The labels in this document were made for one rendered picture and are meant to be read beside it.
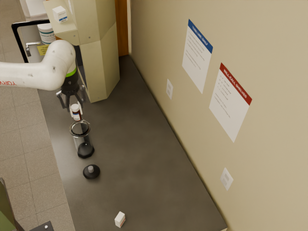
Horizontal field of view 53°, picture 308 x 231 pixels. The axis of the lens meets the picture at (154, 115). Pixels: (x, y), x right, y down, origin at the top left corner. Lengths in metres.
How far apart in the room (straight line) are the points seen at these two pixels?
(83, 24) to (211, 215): 1.17
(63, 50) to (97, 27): 0.49
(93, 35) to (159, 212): 0.98
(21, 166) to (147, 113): 1.45
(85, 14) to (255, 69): 0.92
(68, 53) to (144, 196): 0.84
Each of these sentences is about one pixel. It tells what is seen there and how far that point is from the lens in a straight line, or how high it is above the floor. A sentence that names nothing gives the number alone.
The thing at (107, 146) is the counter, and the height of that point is 0.94.
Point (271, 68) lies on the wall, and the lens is 1.03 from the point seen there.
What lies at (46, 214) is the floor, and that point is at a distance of 2.76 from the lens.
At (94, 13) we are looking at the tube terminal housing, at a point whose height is 1.58.
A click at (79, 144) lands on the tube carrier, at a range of 1.71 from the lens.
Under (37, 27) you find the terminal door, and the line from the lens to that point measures 2.04.
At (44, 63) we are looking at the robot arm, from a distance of 1.21.
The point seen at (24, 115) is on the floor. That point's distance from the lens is 3.39.
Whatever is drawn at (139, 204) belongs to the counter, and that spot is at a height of 0.94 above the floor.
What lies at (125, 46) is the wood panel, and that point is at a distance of 2.34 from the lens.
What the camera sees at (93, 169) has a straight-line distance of 1.73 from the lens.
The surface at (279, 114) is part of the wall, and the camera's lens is 1.06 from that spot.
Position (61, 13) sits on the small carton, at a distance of 1.72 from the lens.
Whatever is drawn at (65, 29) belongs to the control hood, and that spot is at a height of 1.51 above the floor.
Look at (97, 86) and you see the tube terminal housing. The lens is 1.98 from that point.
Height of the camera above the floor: 2.47
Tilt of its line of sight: 51 degrees down
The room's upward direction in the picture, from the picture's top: 3 degrees clockwise
